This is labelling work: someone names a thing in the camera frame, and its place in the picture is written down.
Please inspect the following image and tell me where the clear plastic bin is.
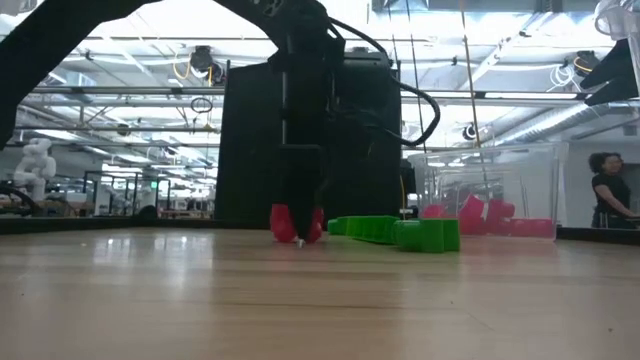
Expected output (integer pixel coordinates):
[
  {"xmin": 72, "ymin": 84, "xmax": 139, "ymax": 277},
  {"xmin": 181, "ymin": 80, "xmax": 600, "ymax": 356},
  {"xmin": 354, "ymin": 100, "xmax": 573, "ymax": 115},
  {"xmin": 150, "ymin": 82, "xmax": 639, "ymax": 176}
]
[{"xmin": 406, "ymin": 141, "xmax": 570, "ymax": 240}]

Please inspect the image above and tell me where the white humanoid robot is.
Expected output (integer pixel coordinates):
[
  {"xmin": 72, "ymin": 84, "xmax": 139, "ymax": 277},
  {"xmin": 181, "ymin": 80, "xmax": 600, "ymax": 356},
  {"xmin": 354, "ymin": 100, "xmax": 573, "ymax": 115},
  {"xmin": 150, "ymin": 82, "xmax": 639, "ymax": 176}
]
[{"xmin": 11, "ymin": 136, "xmax": 58, "ymax": 202}]

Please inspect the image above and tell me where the black folding partition screen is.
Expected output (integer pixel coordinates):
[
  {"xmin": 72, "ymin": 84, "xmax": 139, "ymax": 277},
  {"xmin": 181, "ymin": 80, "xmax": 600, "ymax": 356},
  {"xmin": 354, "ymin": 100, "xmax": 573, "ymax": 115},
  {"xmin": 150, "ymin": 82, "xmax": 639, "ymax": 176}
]
[{"xmin": 215, "ymin": 55, "xmax": 404, "ymax": 221}]

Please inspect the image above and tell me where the long green toy block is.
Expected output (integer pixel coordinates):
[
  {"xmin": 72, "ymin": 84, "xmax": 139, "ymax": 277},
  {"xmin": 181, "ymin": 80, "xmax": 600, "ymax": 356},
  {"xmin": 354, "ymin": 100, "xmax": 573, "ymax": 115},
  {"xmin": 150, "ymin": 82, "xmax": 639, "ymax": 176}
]
[{"xmin": 327, "ymin": 215, "xmax": 401, "ymax": 246}]

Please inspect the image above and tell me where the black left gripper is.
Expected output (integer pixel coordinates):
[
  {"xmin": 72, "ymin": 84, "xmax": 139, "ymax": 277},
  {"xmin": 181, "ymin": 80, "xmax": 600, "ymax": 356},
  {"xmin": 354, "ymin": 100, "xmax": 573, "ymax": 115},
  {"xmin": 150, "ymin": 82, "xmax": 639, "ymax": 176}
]
[{"xmin": 267, "ymin": 29, "xmax": 347, "ymax": 247}]

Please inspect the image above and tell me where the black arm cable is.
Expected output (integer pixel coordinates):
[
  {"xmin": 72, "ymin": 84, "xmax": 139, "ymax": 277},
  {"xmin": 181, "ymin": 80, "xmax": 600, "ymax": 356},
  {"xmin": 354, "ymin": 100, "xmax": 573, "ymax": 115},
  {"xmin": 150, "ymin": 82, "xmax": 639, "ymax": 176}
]
[{"xmin": 327, "ymin": 17, "xmax": 442, "ymax": 149}]

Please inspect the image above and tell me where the person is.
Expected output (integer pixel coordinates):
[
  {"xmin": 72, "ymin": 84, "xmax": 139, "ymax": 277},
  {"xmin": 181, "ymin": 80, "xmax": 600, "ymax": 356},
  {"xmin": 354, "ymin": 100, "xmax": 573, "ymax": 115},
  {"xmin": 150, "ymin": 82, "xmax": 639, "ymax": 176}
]
[{"xmin": 587, "ymin": 151, "xmax": 639, "ymax": 230}]

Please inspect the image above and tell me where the silver ventilation duct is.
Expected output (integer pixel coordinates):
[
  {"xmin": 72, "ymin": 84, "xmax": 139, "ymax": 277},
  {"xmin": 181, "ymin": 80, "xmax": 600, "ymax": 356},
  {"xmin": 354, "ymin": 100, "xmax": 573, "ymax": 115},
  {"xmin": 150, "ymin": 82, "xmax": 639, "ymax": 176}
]
[{"xmin": 477, "ymin": 98, "xmax": 640, "ymax": 149}]

